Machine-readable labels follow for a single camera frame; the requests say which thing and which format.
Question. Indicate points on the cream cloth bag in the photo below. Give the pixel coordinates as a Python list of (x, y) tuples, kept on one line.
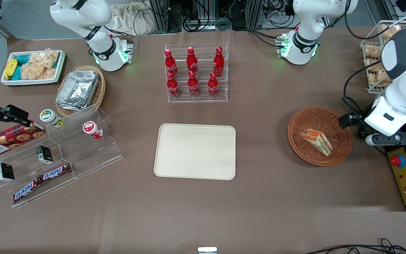
[(132, 19)]

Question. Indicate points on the clear acrylic step shelf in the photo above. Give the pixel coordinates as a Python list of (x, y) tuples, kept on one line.
[(83, 155)]

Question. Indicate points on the white rectangular snack tray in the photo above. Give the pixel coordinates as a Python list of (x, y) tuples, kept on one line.
[(58, 67)]

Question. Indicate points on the clear rice cracker bag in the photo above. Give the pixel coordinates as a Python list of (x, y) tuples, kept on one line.
[(32, 71), (48, 58)]

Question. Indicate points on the teal snack packet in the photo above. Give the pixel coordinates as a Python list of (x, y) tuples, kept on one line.
[(17, 73), (23, 58)]

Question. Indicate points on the green-lid white cup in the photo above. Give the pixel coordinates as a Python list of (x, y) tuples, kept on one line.
[(49, 117)]

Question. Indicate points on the beige rectangular tray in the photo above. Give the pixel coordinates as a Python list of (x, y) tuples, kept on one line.
[(195, 151)]

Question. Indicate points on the round brown wicker basket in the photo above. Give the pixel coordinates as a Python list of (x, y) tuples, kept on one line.
[(312, 120)]

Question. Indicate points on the yellow snack packet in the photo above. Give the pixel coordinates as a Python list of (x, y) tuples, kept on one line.
[(10, 68)]

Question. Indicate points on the plastic-wrapped triangle sandwich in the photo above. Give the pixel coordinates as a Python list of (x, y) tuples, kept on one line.
[(318, 141)]

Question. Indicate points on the small white object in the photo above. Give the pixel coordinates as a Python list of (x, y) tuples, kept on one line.
[(207, 251)]

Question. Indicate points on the red tartan cookie box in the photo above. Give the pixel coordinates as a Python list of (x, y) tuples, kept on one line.
[(9, 141)]

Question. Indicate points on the wrapped cracker packet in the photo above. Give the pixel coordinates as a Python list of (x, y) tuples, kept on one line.
[(377, 76), (373, 52), (389, 31)]

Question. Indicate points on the aluminium profile frame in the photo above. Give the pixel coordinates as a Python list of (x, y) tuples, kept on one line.
[(162, 16)]

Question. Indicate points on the red-lid white cup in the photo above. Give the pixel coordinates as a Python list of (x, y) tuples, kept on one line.
[(91, 128)]

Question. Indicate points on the oval tan wicker basket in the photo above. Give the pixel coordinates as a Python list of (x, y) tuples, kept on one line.
[(100, 88)]

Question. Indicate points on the small black box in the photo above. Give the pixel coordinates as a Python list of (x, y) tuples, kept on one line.
[(5, 171), (44, 154)]

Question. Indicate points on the red cola bottle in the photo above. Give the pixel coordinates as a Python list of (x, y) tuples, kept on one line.
[(172, 86), (192, 60), (218, 61), (169, 63), (213, 85), (193, 84)]

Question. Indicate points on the stacked aluminium foil containers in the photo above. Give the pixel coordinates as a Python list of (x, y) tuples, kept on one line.
[(78, 90)]

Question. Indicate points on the clear acrylic bottle rack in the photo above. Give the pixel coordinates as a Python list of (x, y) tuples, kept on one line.
[(204, 53)]

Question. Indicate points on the brown Snickers bar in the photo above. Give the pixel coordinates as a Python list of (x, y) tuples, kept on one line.
[(55, 172), (26, 190)]

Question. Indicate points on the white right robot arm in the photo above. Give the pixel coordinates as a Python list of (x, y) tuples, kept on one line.
[(97, 46)]

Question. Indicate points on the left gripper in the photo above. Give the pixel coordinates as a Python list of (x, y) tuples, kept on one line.
[(358, 119)]

